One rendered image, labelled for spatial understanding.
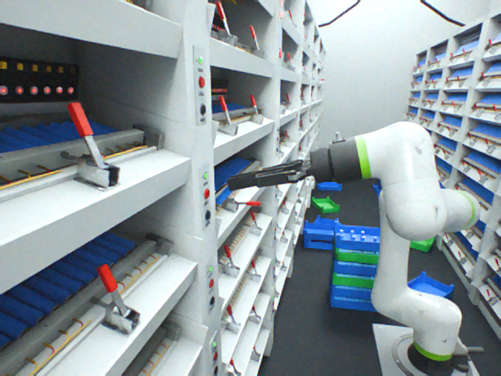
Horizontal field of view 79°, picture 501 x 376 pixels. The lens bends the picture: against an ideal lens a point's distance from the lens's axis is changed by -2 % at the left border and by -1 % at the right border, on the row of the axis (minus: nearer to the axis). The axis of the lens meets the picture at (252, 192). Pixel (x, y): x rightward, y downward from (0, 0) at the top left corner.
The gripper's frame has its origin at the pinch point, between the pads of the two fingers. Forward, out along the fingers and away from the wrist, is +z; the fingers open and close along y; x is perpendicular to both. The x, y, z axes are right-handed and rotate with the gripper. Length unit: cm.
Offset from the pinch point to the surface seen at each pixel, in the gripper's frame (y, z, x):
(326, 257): -152, 6, 107
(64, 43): 23.2, 14.5, -32.6
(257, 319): -29, 20, 62
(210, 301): 18.1, 7.5, 19.8
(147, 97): 21.7, 4.1, -21.3
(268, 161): -47.8, 5.5, 5.0
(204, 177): 17.8, 0.5, -5.9
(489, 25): -187, -125, -28
